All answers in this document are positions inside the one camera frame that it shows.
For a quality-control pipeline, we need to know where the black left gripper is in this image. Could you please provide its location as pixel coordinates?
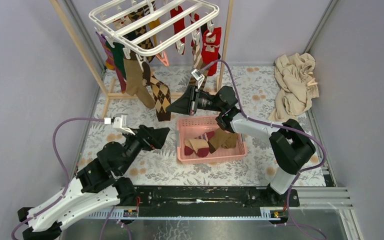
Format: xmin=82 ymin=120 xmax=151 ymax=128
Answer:
xmin=119 ymin=125 xmax=171 ymax=177

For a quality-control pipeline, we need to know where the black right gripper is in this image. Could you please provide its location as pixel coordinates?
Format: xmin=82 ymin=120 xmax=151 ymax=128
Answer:
xmin=166 ymin=85 xmax=225 ymax=116

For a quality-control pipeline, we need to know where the beige purple striped sock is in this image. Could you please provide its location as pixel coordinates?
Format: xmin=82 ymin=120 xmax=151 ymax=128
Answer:
xmin=183 ymin=131 xmax=215 ymax=158

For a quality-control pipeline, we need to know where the plain brown sock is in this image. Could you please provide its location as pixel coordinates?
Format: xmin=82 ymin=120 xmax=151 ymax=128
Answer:
xmin=208 ymin=128 xmax=238 ymax=154

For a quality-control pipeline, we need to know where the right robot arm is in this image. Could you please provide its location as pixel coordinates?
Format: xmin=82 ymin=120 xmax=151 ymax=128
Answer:
xmin=166 ymin=85 xmax=316 ymax=206

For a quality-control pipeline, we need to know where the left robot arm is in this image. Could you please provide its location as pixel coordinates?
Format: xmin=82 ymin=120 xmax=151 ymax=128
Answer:
xmin=17 ymin=125 xmax=170 ymax=240

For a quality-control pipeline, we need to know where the wooden hanger stand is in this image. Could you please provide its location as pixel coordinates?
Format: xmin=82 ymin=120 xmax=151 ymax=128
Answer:
xmin=50 ymin=0 xmax=235 ymax=117

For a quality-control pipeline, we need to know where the white plastic sock hanger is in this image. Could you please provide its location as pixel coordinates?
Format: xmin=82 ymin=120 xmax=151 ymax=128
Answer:
xmin=88 ymin=0 xmax=220 ymax=71

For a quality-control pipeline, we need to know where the pink plastic basket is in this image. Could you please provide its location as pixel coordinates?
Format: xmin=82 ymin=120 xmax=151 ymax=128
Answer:
xmin=176 ymin=116 xmax=248 ymax=165

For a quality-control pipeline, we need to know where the brown argyle sock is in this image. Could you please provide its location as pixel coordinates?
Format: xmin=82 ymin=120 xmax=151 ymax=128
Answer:
xmin=141 ymin=61 xmax=171 ymax=122

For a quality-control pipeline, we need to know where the brown striped sock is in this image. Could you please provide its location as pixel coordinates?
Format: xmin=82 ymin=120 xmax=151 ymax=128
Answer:
xmin=192 ymin=43 xmax=209 ymax=90

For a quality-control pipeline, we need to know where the red bear sock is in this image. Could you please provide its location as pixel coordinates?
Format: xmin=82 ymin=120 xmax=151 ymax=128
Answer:
xmin=201 ymin=27 xmax=222 ymax=65

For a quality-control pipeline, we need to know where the tan plain sock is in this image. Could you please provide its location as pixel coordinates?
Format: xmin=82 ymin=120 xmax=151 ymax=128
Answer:
xmin=123 ymin=58 xmax=155 ymax=109

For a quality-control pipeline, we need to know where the floral table mat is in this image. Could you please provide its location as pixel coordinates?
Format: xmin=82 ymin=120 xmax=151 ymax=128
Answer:
xmin=79 ymin=65 xmax=327 ymax=187

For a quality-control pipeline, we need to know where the dark argyle sock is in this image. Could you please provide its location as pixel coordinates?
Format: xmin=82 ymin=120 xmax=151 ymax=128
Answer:
xmin=126 ymin=5 xmax=154 ymax=50

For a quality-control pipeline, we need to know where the red hanging sock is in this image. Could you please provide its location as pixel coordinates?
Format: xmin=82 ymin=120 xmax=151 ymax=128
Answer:
xmin=170 ymin=5 xmax=185 ymax=55

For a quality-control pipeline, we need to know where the purple orange striped sock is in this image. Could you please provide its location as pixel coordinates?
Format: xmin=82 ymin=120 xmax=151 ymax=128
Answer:
xmin=95 ymin=31 xmax=116 ymax=71

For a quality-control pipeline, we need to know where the green sock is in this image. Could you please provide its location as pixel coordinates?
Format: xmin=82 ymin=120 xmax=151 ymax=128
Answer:
xmin=106 ymin=42 xmax=127 ymax=79

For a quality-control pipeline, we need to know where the navy bear sock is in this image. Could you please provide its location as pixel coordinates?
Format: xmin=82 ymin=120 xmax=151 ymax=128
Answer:
xmin=113 ymin=7 xmax=147 ymax=41

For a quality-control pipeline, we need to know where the beige crumpled cloth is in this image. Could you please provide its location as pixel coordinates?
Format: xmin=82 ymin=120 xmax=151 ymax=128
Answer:
xmin=268 ymin=53 xmax=319 ymax=122

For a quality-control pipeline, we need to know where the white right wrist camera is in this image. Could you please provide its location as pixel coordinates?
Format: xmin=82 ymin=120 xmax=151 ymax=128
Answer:
xmin=191 ymin=68 xmax=205 ymax=89

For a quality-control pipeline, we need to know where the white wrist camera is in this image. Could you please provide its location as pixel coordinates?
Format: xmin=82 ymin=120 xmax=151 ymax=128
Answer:
xmin=191 ymin=68 xmax=205 ymax=89
xmin=103 ymin=113 xmax=136 ymax=135

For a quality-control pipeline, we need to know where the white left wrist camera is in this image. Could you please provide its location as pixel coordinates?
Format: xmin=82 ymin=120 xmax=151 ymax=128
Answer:
xmin=103 ymin=113 xmax=136 ymax=135

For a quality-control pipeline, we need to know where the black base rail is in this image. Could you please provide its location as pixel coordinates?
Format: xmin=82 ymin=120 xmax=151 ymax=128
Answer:
xmin=127 ymin=185 xmax=300 ymax=218

